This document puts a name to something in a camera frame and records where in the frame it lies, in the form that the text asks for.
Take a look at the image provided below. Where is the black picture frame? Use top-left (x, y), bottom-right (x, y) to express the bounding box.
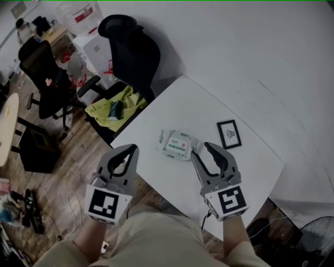
top-left (216, 119), bottom-right (243, 150)

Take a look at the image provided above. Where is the white floor cable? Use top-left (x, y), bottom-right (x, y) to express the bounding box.
top-left (55, 191), bottom-right (85, 241)

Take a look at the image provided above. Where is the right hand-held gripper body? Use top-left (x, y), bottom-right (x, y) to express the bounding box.
top-left (199, 172), bottom-right (251, 223)

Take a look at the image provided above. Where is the person's right forearm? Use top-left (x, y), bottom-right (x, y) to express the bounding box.
top-left (221, 215), bottom-right (252, 259)

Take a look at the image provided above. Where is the white water dispenser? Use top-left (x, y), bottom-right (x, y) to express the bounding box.
top-left (72, 33), bottom-right (118, 88)

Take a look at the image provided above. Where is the person's left forearm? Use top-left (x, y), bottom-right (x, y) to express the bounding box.
top-left (73, 215), bottom-right (108, 264)

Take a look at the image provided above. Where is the black shoe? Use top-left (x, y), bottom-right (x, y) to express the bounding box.
top-left (23, 188), bottom-right (37, 228)
top-left (31, 200), bottom-right (46, 236)

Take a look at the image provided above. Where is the black standing fan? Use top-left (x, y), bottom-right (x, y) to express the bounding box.
top-left (299, 216), bottom-right (334, 267)

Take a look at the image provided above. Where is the yellow green cloth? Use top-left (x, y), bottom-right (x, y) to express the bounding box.
top-left (85, 85), bottom-right (150, 133)

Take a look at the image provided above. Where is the light wooden desk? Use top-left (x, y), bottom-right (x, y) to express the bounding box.
top-left (39, 25), bottom-right (73, 53)

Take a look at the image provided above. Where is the clear water bottle red label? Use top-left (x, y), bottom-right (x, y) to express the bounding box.
top-left (102, 59), bottom-right (118, 89)
top-left (62, 50), bottom-right (85, 77)
top-left (68, 71), bottom-right (89, 92)

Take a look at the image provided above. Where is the black mesh office chair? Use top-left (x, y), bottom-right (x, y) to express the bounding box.
top-left (18, 39), bottom-right (77, 131)

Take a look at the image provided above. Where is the thin white cable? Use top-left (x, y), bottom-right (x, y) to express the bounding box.
top-left (248, 215), bottom-right (290, 240)

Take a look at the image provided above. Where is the clear water jug red label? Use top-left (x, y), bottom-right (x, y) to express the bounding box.
top-left (55, 1), bottom-right (102, 37)

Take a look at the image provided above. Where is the black box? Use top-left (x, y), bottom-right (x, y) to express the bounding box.
top-left (19, 124), bottom-right (61, 175)

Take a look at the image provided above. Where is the person's beige clothing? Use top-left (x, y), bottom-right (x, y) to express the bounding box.
top-left (32, 208), bottom-right (272, 267)

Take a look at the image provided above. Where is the white green wet wipe pack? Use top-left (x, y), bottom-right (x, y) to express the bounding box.
top-left (156, 129), bottom-right (204, 162)

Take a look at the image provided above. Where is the black headrest office chair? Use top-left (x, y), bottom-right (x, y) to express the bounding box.
top-left (77, 14), bottom-right (162, 148)

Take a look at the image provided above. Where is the framed wall poster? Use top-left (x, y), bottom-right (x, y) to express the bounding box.
top-left (11, 1), bottom-right (27, 19)

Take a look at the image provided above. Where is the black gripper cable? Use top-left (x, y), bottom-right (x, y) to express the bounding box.
top-left (200, 209), bottom-right (213, 233)

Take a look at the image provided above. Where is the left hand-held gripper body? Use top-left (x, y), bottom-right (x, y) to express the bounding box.
top-left (84, 172), bottom-right (134, 226)

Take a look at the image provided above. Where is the round beige table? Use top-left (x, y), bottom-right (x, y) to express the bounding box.
top-left (0, 92), bottom-right (30, 168)

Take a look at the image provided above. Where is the dark green pouch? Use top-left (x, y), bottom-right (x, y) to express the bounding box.
top-left (109, 101), bottom-right (124, 122)

